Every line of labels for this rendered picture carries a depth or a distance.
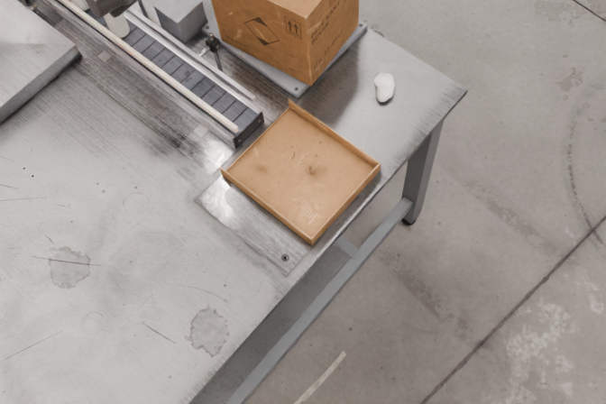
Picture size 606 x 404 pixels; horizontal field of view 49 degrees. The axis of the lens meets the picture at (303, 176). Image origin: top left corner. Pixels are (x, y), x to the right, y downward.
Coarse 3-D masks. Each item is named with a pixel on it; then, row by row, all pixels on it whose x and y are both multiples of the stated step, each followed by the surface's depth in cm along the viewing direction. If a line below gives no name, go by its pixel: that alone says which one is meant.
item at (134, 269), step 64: (384, 64) 178; (0, 128) 176; (64, 128) 174; (128, 128) 173; (192, 128) 172; (384, 128) 169; (0, 192) 167; (64, 192) 166; (128, 192) 164; (192, 192) 163; (0, 256) 159; (64, 256) 158; (128, 256) 157; (192, 256) 156; (256, 256) 155; (320, 256) 155; (0, 320) 151; (64, 320) 150; (128, 320) 150; (192, 320) 149; (256, 320) 148; (0, 384) 145; (64, 384) 144; (128, 384) 143; (192, 384) 142
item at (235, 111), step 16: (144, 32) 181; (144, 48) 179; (160, 48) 178; (160, 64) 176; (176, 64) 176; (176, 80) 173; (192, 80) 173; (208, 80) 173; (208, 96) 170; (224, 96) 170; (224, 112) 168; (240, 112) 168; (240, 128) 165
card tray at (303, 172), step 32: (288, 128) 170; (320, 128) 169; (256, 160) 166; (288, 160) 166; (320, 160) 165; (352, 160) 165; (256, 192) 162; (288, 192) 162; (320, 192) 161; (352, 192) 161; (288, 224) 156; (320, 224) 157
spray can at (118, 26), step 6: (108, 18) 173; (114, 18) 173; (120, 18) 175; (108, 24) 176; (114, 24) 175; (120, 24) 176; (126, 24) 179; (114, 30) 177; (120, 30) 178; (126, 30) 180; (120, 36) 180; (126, 36) 181
